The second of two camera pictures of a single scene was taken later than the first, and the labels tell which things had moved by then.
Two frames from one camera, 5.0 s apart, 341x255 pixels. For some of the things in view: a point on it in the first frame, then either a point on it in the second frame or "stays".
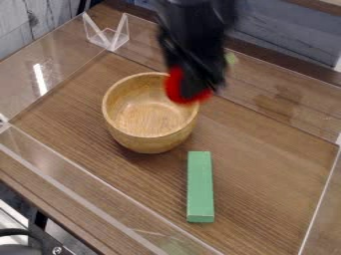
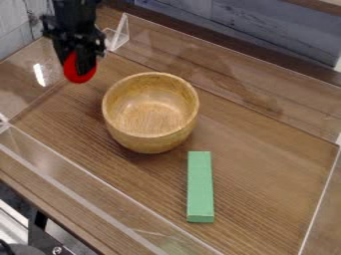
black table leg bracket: x=40 y=238 stays
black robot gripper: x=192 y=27 to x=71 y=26
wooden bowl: x=148 y=122 stays
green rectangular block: x=199 y=187 stays
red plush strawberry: x=172 y=85 to x=71 y=69
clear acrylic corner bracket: x=111 y=39 stays
